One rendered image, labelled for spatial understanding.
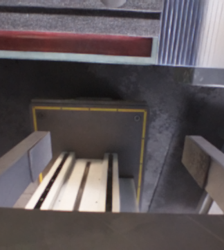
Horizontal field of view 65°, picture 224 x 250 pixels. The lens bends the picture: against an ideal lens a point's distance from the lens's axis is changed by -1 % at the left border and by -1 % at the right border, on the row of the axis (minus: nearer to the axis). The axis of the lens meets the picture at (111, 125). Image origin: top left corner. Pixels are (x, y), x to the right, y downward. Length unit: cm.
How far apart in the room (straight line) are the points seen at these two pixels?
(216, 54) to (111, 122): 66
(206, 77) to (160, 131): 83
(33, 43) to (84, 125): 62
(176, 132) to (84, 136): 74
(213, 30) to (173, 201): 148
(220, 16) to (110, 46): 28
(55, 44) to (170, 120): 108
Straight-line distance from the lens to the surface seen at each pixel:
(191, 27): 54
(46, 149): 16
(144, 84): 134
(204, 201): 163
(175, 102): 141
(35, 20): 54
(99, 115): 103
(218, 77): 70
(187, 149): 17
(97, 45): 52
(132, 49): 51
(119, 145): 108
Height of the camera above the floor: 132
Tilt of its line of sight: 73 degrees down
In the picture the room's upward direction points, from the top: 177 degrees counter-clockwise
